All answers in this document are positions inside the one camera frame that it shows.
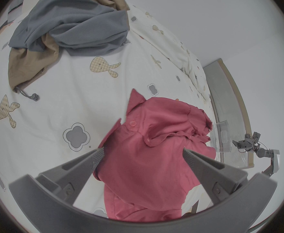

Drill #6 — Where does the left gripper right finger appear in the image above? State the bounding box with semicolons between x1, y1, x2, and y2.
182;148;248;206

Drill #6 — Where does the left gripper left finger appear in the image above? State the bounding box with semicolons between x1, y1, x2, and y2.
36;148;105;206

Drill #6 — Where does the red shirt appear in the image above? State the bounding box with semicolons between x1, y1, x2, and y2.
93;88;216;221

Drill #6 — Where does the clear plastic box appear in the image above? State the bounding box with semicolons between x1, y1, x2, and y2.
210;120;232;153

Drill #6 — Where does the bed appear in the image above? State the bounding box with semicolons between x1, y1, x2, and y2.
0;0;255;224

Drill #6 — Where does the brown garment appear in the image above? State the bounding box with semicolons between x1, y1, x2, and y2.
8;0;130;102

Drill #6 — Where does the white printed quilt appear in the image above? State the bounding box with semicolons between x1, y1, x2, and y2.
129;5;214;104

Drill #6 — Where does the grey garment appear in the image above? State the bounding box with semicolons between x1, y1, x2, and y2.
9;0;129;57

